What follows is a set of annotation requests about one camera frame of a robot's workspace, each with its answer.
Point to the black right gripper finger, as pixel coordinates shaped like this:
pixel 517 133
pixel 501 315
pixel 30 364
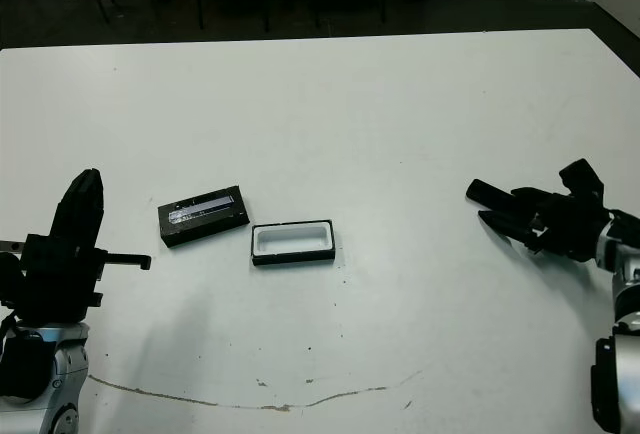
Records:
pixel 532 198
pixel 510 229

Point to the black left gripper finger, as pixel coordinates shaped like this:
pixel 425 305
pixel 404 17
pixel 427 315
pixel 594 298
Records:
pixel 72 214
pixel 96 209

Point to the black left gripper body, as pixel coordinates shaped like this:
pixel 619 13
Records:
pixel 55 284

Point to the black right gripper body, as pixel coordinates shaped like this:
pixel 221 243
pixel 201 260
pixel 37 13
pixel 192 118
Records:
pixel 570 226

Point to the black camera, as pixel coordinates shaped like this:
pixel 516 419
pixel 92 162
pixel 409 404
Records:
pixel 487 193

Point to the black box lid silver print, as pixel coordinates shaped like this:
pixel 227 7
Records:
pixel 210 226

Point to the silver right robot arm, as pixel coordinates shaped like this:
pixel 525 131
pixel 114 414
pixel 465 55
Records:
pixel 622 274

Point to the black box base white inset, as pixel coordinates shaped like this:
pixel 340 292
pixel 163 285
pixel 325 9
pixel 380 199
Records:
pixel 292 240

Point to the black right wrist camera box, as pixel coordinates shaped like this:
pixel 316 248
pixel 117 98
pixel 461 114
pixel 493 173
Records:
pixel 582 179

